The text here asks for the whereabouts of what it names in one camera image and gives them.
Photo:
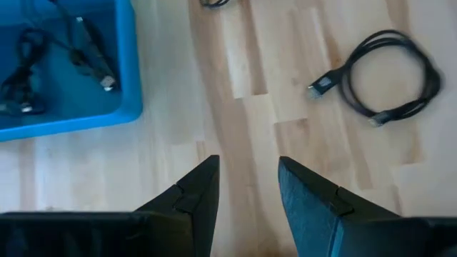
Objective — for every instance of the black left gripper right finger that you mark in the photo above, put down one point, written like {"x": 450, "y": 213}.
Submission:
{"x": 307, "y": 214}

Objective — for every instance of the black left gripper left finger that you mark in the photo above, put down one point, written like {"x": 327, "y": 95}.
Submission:
{"x": 200, "y": 200}

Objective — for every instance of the blue plastic bin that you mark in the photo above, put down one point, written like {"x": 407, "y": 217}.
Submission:
{"x": 128, "y": 71}

